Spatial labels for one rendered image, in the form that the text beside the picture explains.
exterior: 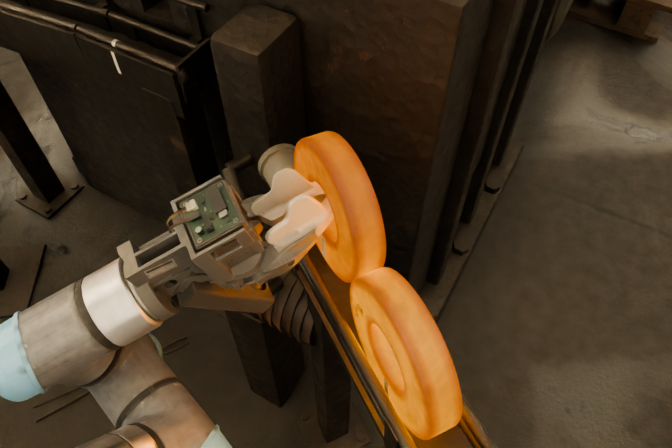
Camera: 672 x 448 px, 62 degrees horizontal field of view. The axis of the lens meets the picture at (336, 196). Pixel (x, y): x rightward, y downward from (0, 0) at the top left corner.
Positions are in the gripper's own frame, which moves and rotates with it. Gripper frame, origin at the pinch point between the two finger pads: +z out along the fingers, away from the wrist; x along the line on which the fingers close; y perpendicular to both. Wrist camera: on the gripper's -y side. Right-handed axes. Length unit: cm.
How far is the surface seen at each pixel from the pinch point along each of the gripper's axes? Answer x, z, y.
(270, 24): 26.8, 4.2, 1.6
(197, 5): 41.0, -2.6, -0.3
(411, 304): -14.5, 0.5, 1.7
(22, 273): 68, -72, -59
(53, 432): 26, -72, -61
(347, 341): -10.8, -6.1, -7.4
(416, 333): -16.9, -0.4, 1.7
